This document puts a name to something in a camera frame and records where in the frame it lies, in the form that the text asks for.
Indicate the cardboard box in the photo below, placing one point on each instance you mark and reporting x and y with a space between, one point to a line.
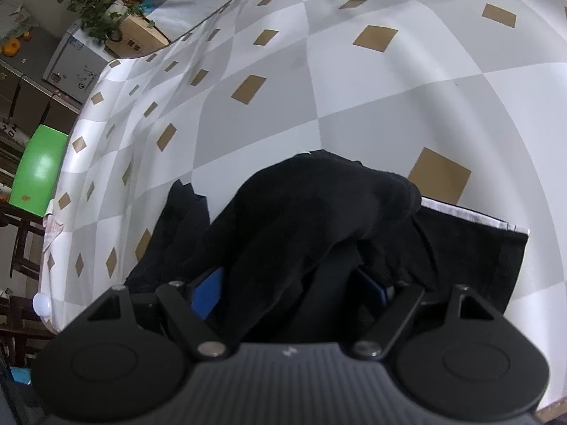
137 37

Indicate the grey checkered tablecloth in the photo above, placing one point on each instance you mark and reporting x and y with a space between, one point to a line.
354 97

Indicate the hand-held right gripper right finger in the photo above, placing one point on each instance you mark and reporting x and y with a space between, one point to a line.
372 290

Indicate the orange pumpkin toy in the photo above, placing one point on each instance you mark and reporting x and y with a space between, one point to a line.
11 46

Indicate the grey top wooden cabinet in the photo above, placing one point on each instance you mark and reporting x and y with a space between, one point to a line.
35 44

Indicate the small white ball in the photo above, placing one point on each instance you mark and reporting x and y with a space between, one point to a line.
42 304

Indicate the pale pink cloth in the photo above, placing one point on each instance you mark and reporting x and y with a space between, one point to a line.
53 230

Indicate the black t-shirt red lettering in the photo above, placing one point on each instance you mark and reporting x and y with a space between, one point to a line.
310 212

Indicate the green stool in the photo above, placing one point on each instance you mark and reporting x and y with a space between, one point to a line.
40 164

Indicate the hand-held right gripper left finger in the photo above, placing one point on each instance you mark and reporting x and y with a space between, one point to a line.
208 292

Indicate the dark wooden chair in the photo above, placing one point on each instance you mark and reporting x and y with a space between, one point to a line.
22 230

